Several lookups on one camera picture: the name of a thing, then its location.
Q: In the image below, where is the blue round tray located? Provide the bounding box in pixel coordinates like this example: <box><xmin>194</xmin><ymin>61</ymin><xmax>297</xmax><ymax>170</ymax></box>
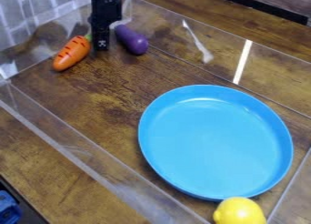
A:
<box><xmin>138</xmin><ymin>85</ymin><xmax>293</xmax><ymax>200</ymax></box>

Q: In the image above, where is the blue object at corner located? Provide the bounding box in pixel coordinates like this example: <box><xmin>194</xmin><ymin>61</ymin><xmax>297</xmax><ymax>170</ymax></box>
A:
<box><xmin>0</xmin><ymin>190</ymin><xmax>21</xmax><ymax>224</ymax></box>

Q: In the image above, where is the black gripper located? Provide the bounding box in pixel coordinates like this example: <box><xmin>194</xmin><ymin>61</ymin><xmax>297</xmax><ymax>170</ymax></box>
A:
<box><xmin>89</xmin><ymin>0</ymin><xmax>121</xmax><ymax>51</ymax></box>

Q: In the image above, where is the yellow toy lemon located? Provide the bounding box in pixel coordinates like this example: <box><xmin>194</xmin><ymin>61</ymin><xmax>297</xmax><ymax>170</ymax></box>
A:
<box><xmin>212</xmin><ymin>197</ymin><xmax>266</xmax><ymax>224</ymax></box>

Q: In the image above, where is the orange toy carrot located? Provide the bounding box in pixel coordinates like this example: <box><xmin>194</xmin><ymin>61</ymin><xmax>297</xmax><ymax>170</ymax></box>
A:
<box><xmin>52</xmin><ymin>36</ymin><xmax>90</xmax><ymax>71</ymax></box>

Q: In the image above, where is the purple toy eggplant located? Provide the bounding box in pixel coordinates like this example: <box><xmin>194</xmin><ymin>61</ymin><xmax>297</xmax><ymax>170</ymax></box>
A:
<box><xmin>114</xmin><ymin>25</ymin><xmax>148</xmax><ymax>56</ymax></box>

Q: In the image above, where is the clear acrylic enclosure wall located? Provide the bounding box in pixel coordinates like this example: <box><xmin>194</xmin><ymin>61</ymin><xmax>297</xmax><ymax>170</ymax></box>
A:
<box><xmin>0</xmin><ymin>0</ymin><xmax>311</xmax><ymax>224</ymax></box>

